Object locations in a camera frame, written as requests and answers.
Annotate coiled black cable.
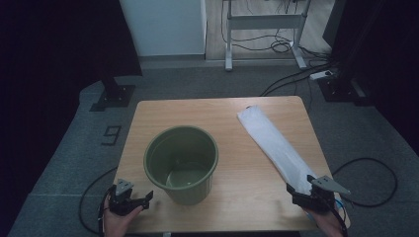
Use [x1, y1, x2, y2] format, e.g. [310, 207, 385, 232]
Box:
[270, 39, 293, 54]

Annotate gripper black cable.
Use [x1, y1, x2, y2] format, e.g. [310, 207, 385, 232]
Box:
[330, 197, 349, 237]
[97, 187, 114, 237]

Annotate white plastic garbage bag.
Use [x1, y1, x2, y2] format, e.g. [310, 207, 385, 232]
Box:
[236, 105, 319, 196]

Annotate black curtain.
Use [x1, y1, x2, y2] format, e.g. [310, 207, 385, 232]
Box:
[0, 0, 143, 228]
[322, 0, 419, 156]

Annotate green plastic bin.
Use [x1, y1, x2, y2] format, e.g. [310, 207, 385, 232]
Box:
[142, 124, 219, 206]

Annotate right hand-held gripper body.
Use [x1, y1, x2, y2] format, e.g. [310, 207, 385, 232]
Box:
[293, 175, 352, 213]

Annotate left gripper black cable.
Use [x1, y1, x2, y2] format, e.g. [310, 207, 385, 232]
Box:
[97, 187, 114, 237]

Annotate white metal stand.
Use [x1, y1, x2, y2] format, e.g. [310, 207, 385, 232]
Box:
[223, 0, 312, 72]

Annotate dark stand base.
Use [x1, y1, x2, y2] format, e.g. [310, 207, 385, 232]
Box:
[89, 77, 136, 113]
[317, 73, 368, 104]

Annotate black power strip cables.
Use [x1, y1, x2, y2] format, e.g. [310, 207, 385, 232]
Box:
[260, 62, 334, 98]

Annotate looped black floor cable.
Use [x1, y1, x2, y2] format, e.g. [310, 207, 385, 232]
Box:
[331, 157, 398, 208]

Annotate person's left hand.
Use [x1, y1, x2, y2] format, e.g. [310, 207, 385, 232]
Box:
[103, 197, 145, 237]

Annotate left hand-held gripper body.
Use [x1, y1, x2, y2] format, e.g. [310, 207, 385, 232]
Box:
[108, 178, 144, 217]

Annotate white cabinet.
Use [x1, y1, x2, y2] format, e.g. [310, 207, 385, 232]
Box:
[119, 0, 208, 57]

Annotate person's right hand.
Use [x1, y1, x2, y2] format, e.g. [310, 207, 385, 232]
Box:
[304, 202, 346, 237]

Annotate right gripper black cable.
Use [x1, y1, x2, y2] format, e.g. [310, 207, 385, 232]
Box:
[330, 197, 349, 237]

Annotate white power strip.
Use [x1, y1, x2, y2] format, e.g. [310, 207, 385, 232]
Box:
[309, 69, 334, 81]

